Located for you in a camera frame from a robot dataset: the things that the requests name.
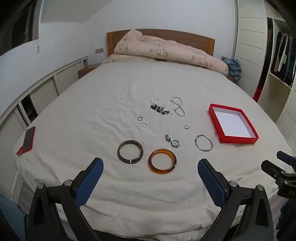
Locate silver wristwatch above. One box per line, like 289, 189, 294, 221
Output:
165, 134, 181, 148

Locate blue clothes pile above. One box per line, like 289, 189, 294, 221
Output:
223, 58, 242, 81

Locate beige floral quilt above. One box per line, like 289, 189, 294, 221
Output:
114, 30, 229, 76

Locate white slatted wardrobe door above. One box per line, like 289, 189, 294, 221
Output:
233, 0, 269, 102

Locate red-cased phone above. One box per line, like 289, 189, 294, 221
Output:
17, 126, 36, 156

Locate red object by wardrobe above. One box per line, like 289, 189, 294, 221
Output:
253, 86, 263, 102

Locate amber bangle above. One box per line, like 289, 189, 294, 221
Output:
148, 149, 177, 175

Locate open wardrobe shelving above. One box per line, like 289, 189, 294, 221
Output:
254, 17, 296, 130

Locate dark brown bangle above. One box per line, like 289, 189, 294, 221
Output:
117, 140, 144, 165

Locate silver chain necklace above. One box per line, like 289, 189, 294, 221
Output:
171, 97, 185, 117

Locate wooden headboard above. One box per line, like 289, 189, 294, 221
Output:
107, 29, 215, 57

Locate hanging dark clothes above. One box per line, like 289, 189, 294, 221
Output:
270, 31, 296, 84

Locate brown beaded bracelet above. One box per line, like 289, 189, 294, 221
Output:
150, 104, 173, 116

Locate thin silver bangle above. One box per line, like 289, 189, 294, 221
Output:
195, 134, 213, 152

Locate red shallow box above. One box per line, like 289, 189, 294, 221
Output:
207, 103, 259, 144

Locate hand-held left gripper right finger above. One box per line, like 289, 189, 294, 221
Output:
197, 159, 275, 241

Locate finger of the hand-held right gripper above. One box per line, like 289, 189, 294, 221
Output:
261, 160, 287, 183
276, 151, 296, 167

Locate white low cabinet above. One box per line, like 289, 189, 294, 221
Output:
0, 56, 89, 200

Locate bed with white sheet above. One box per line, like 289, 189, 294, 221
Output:
16, 62, 287, 234

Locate beige pillow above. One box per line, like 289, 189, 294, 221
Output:
103, 54, 162, 64

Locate blue cloth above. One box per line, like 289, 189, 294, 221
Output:
0, 196, 26, 241

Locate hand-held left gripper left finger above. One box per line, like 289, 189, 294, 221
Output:
28, 158, 104, 241

